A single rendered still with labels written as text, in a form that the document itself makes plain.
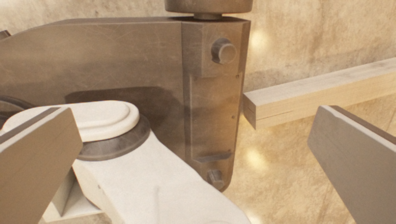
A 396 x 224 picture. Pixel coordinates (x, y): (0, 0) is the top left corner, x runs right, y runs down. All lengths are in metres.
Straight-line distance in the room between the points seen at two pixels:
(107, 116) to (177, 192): 0.17
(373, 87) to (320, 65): 0.20
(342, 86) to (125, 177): 0.73
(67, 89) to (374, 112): 1.21
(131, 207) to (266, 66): 0.61
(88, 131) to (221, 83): 0.29
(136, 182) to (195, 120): 0.25
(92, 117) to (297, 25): 0.65
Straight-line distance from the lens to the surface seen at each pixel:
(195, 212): 0.22
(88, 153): 0.35
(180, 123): 0.53
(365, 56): 1.02
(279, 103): 0.71
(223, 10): 0.44
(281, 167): 1.09
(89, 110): 0.39
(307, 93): 0.75
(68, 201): 0.50
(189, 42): 0.43
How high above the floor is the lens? 0.61
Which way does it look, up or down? 58 degrees down
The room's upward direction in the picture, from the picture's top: 155 degrees clockwise
